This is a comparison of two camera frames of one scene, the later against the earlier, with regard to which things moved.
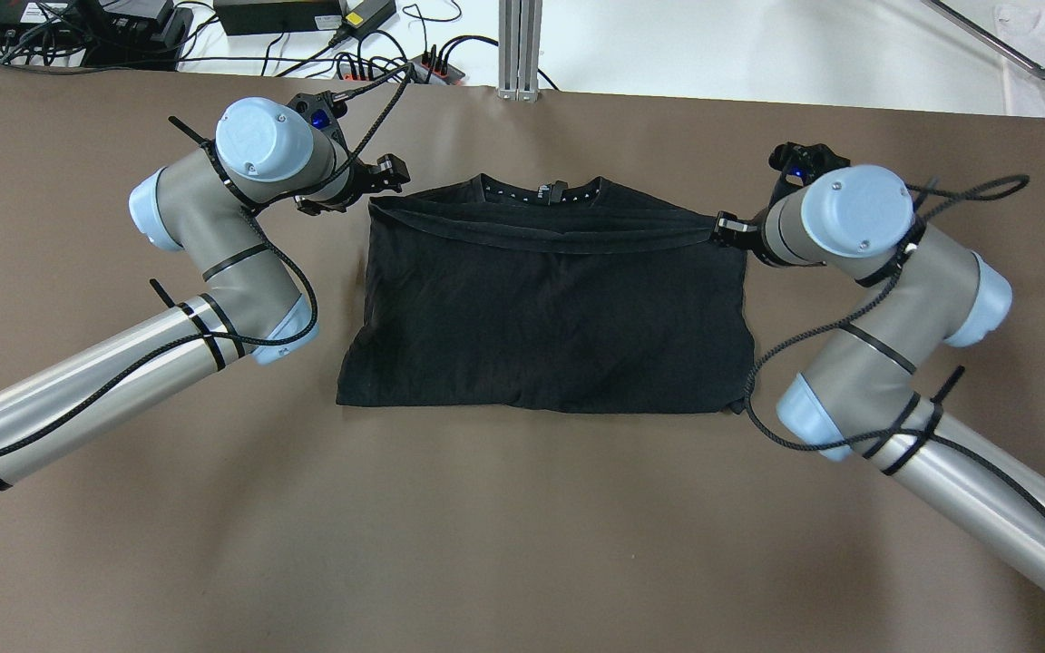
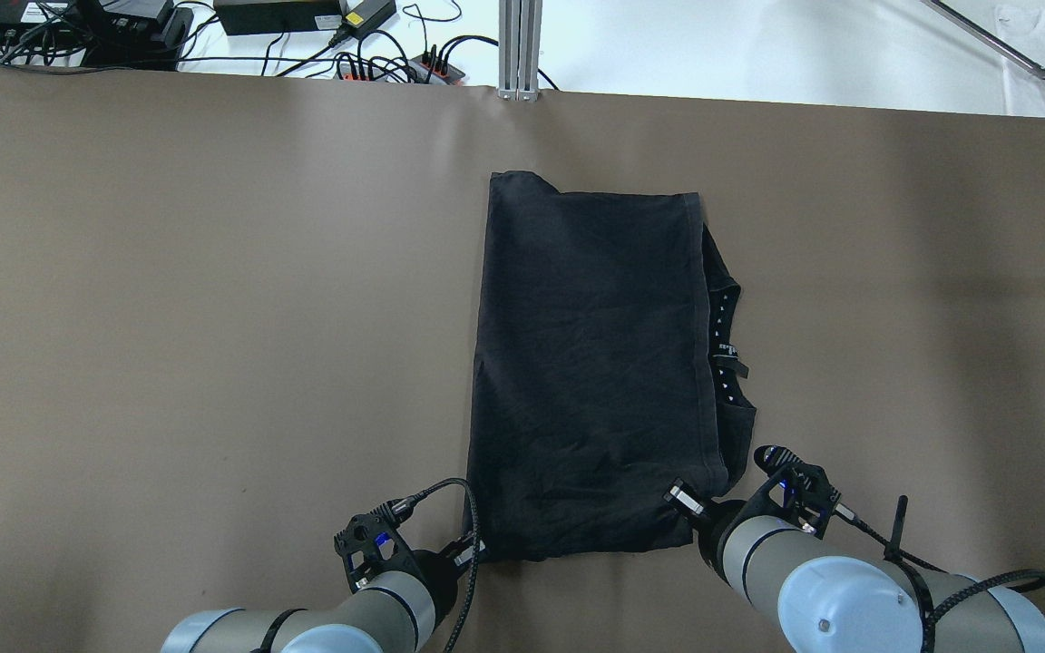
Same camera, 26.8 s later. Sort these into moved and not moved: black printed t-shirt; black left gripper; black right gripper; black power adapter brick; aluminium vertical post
Moved: black printed t-shirt; black left gripper; black right gripper
Not moved: aluminium vertical post; black power adapter brick
